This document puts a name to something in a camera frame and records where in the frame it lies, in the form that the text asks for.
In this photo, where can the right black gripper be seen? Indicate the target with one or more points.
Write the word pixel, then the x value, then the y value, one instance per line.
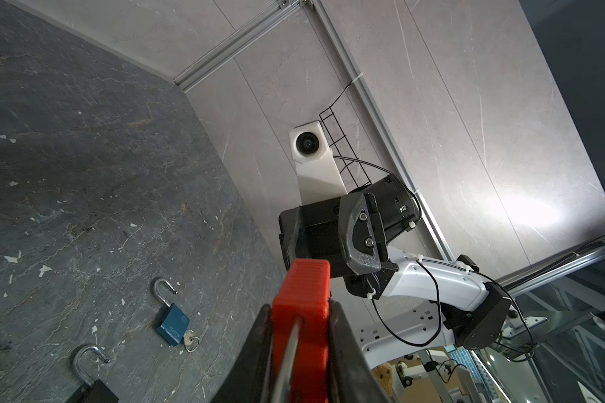
pixel 347 231

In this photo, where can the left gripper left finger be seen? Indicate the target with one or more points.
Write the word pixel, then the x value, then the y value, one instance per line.
pixel 250 377

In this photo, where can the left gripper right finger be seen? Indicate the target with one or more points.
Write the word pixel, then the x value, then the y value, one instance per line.
pixel 349 376

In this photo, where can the red padlock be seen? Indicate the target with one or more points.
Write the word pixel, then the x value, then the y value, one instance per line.
pixel 300 333

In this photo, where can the blue padlock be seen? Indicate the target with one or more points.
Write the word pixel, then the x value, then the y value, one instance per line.
pixel 173 325

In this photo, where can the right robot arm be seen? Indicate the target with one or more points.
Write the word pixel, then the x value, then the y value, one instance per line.
pixel 459 305

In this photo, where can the middle black padlock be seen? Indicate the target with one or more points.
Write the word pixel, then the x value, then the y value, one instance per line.
pixel 92 390

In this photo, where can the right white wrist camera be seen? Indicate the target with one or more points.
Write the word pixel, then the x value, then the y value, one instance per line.
pixel 318 176

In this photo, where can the black wire hook rack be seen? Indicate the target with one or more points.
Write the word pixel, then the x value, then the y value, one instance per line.
pixel 342 129

